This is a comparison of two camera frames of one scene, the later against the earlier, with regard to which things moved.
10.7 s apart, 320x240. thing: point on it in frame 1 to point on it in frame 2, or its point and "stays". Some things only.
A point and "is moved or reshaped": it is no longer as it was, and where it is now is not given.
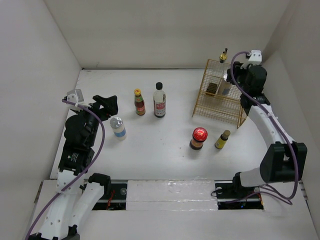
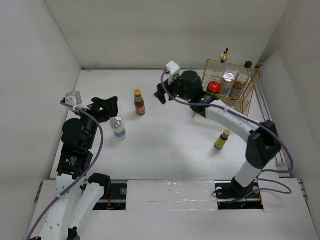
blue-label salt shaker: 117,124 stays
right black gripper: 237,68 to 160,93
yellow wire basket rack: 217,99 stays
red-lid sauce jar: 199,135 to 214,87
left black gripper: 109,106 stays
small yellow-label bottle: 221,140 stays
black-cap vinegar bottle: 159,101 is moved or reshaped
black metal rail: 228,197 stays
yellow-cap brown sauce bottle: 139,103 stays
